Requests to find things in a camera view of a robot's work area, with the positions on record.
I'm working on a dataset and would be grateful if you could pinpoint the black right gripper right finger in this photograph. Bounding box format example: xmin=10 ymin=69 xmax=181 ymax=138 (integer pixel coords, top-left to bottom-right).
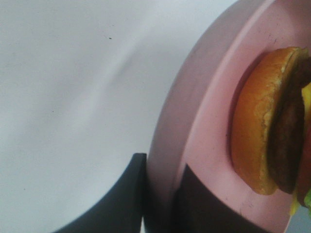
xmin=173 ymin=166 xmax=289 ymax=233

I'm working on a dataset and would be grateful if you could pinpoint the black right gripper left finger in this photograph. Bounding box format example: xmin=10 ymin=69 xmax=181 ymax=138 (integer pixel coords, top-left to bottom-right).
xmin=56 ymin=153 xmax=147 ymax=233

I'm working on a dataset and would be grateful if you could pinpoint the pink round plate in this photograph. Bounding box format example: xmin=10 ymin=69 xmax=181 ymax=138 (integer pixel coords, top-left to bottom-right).
xmin=144 ymin=0 xmax=311 ymax=233

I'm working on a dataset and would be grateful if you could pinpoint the toy burger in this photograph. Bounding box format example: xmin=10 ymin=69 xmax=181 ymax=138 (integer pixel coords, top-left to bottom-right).
xmin=230 ymin=47 xmax=311 ymax=216

